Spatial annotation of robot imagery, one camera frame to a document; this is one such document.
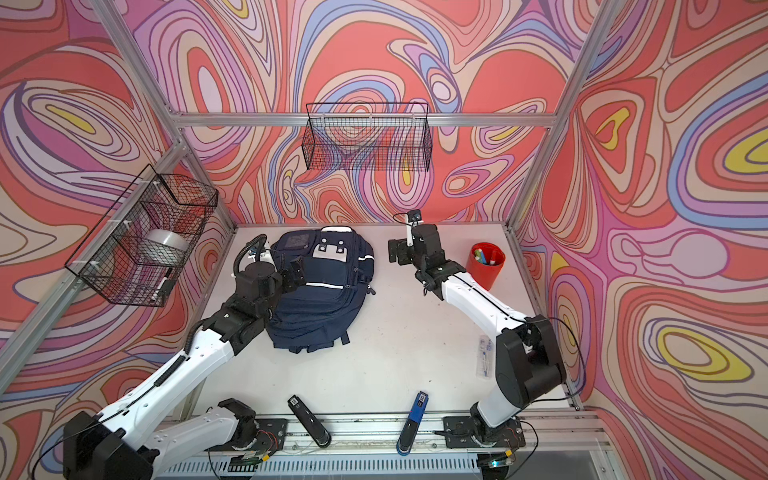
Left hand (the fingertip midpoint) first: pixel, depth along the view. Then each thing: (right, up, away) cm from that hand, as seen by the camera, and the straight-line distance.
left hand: (288, 260), depth 78 cm
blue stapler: (+31, -43, -6) cm, 53 cm away
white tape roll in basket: (-28, +3, -7) cm, 29 cm away
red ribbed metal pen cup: (+58, -2, +18) cm, 61 cm away
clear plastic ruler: (+54, -29, +7) cm, 62 cm away
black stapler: (+6, -41, -3) cm, 42 cm away
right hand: (+32, +5, +10) cm, 34 cm away
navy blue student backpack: (+10, -2, +17) cm, 20 cm away
